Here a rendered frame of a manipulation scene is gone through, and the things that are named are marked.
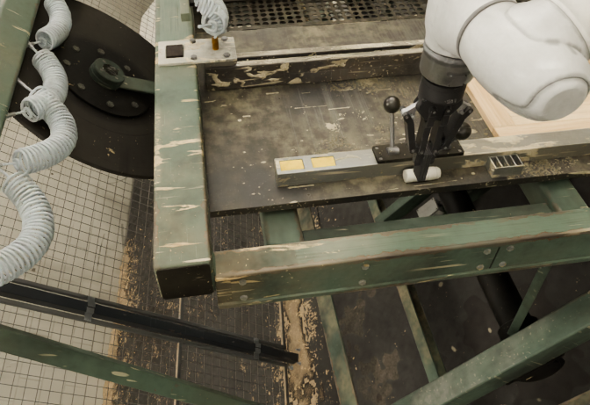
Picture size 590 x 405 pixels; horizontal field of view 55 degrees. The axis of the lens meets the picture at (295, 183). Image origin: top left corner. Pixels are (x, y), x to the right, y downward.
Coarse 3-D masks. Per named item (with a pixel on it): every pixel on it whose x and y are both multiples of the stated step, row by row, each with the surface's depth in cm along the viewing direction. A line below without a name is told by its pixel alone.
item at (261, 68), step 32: (192, 0) 130; (224, 32) 136; (160, 64) 135; (224, 64) 141; (256, 64) 142; (288, 64) 144; (320, 64) 145; (352, 64) 147; (384, 64) 149; (416, 64) 150
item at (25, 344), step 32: (0, 0) 168; (32, 0) 173; (0, 32) 154; (0, 64) 146; (0, 96) 139; (0, 128) 133; (32, 352) 112; (64, 352) 116; (128, 384) 127; (160, 384) 132; (192, 384) 140
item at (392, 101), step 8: (392, 96) 120; (384, 104) 120; (392, 104) 119; (400, 104) 121; (392, 112) 121; (392, 120) 122; (392, 128) 122; (392, 136) 123; (392, 144) 123; (392, 152) 123
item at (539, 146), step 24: (480, 144) 128; (504, 144) 128; (528, 144) 128; (552, 144) 128; (576, 144) 129; (312, 168) 121; (336, 168) 121; (360, 168) 123; (384, 168) 124; (408, 168) 125; (456, 168) 128
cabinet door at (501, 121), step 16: (480, 96) 144; (480, 112) 141; (496, 112) 139; (512, 112) 140; (576, 112) 140; (496, 128) 135; (512, 128) 135; (528, 128) 135; (544, 128) 136; (560, 128) 136; (576, 128) 136
